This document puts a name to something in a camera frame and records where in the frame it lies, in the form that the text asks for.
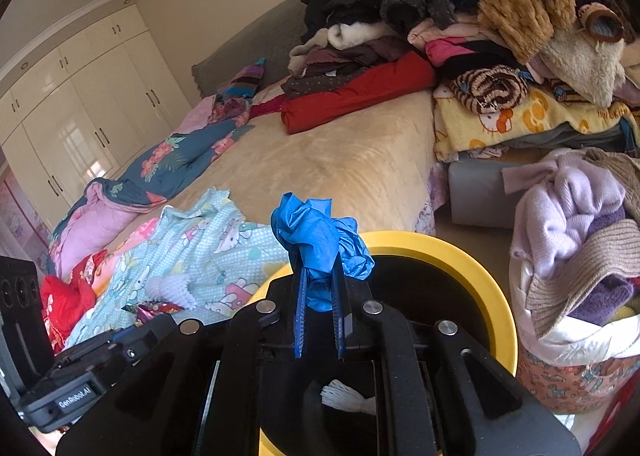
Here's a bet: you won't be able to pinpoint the red floral blanket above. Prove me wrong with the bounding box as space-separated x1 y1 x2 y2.
40 251 108 354

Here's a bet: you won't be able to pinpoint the striped colourful pillow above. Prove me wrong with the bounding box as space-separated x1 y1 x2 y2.
212 58 268 112

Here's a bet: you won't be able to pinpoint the blue floral quilt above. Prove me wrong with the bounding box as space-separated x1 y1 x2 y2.
47 96 256 282

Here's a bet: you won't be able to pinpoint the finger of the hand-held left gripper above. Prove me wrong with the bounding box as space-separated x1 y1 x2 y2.
112 314 173 362

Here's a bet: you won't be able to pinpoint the pink cartoon door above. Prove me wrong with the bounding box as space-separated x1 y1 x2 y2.
0 171 53 277

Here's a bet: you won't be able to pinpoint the tan fuzzy garment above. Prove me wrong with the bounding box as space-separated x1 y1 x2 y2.
477 0 576 64

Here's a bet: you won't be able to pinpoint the purple cloth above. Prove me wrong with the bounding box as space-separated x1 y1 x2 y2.
570 276 636 324

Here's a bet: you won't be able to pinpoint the lilac sweater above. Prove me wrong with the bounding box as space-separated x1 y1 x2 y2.
502 148 628 287

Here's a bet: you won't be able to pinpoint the blue shiny wrapper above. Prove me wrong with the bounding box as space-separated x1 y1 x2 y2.
270 192 376 313

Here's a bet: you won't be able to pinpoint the beige knit sweater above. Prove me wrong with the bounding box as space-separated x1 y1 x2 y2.
525 218 640 342

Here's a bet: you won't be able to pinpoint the grey padded headboard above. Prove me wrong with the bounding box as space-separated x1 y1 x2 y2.
191 0 311 99

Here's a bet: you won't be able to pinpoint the yellow cartoon blanket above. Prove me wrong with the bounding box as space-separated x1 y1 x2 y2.
432 83 640 163

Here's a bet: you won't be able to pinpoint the red folded cloth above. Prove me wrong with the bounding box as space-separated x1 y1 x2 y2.
279 51 440 135

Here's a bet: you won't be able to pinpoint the dark brown folded clothes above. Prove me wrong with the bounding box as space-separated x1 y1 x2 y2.
287 36 416 97

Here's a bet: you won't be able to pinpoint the tiger striped cloth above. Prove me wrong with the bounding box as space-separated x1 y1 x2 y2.
445 65 531 114

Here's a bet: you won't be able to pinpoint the beige bed cover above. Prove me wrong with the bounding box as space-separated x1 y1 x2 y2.
107 86 438 257

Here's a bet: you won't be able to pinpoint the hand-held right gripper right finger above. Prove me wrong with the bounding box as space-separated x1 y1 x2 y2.
332 261 583 456

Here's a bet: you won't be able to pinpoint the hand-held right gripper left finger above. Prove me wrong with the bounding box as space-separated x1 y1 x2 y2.
56 256 307 456

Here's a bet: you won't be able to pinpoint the pink garment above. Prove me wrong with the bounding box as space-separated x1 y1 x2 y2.
407 18 506 67

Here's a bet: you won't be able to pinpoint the light blue cartoon bedsheet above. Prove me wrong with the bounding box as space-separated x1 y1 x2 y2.
65 187 296 349

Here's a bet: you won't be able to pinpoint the yellow round trash bin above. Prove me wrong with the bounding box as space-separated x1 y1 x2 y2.
250 230 519 456

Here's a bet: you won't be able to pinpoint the white garment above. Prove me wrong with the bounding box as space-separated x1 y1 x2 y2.
325 23 386 49

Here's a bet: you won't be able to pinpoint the cream wardrobe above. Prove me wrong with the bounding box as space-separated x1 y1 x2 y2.
0 3 193 232

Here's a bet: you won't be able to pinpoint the grey stool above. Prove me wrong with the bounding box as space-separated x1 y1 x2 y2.
447 158 543 229

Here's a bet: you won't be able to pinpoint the crumpled purple candy wrapper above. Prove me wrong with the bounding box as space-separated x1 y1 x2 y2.
122 300 183 324

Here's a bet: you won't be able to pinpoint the white laundry bag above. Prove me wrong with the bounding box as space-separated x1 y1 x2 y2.
510 256 640 417

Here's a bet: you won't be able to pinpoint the white foam fruit net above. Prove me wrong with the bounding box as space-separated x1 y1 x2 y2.
320 378 378 417
146 272 198 311

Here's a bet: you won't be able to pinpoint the red patterned pillow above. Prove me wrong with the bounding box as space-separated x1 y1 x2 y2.
247 91 288 119

